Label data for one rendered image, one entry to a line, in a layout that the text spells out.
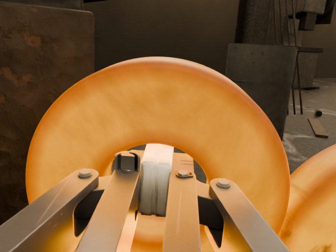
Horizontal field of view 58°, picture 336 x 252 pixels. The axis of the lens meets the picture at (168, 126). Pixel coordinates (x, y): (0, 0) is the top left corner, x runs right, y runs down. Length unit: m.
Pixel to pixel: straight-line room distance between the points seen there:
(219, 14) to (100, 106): 8.33
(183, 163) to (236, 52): 2.50
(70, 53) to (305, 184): 0.30
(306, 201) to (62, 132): 0.14
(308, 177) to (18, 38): 0.32
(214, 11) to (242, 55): 5.80
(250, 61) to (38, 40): 2.29
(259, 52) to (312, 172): 2.38
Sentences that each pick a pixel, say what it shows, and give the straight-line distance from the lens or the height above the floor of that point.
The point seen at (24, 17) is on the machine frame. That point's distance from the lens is 0.38.
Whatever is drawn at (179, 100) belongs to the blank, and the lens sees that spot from 0.16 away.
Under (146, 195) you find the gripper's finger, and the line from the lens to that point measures 0.15.
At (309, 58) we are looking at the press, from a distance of 7.95.
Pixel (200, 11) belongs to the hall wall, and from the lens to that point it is 8.09.
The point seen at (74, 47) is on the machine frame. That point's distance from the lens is 0.40.
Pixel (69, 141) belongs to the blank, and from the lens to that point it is 0.17.
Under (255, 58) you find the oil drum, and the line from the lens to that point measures 2.57.
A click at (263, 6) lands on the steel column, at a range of 4.26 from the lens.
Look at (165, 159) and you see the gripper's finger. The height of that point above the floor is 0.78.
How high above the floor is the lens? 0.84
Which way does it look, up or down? 15 degrees down
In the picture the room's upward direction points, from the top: 4 degrees clockwise
